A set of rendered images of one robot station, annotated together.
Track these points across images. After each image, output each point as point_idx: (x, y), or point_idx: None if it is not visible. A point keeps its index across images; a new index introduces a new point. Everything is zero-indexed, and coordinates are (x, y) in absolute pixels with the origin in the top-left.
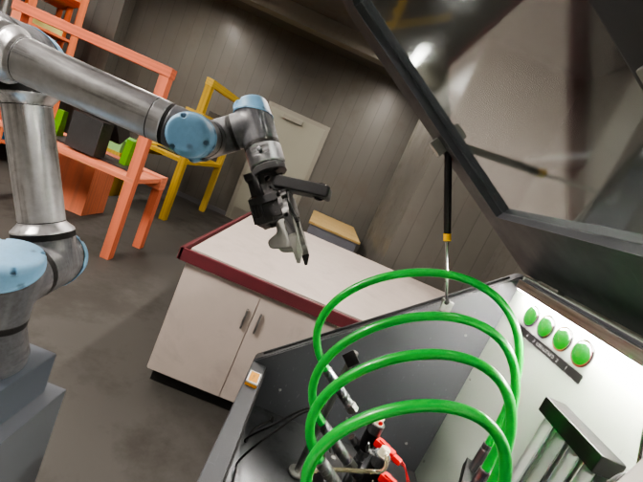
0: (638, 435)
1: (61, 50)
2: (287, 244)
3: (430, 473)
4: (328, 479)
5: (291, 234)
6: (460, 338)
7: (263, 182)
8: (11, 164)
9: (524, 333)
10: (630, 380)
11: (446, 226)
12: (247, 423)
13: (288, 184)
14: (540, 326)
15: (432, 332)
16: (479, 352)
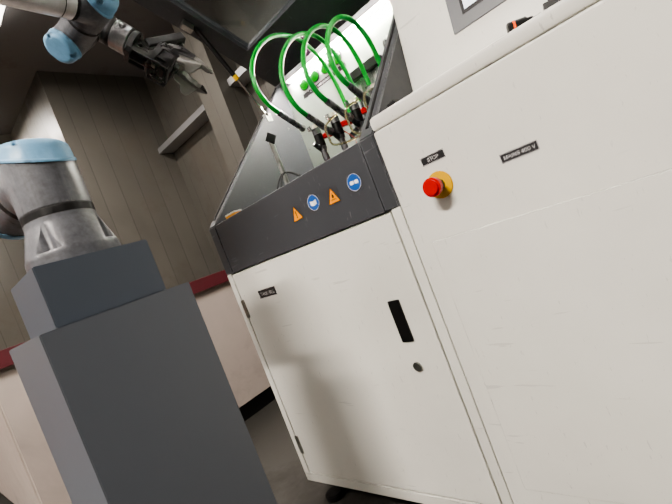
0: (374, 44)
1: None
2: (197, 65)
3: None
4: (335, 104)
5: (195, 57)
6: (288, 131)
7: (140, 48)
8: None
9: (309, 92)
10: (356, 38)
11: (230, 70)
12: None
13: (158, 40)
14: (312, 77)
15: (276, 136)
16: (300, 134)
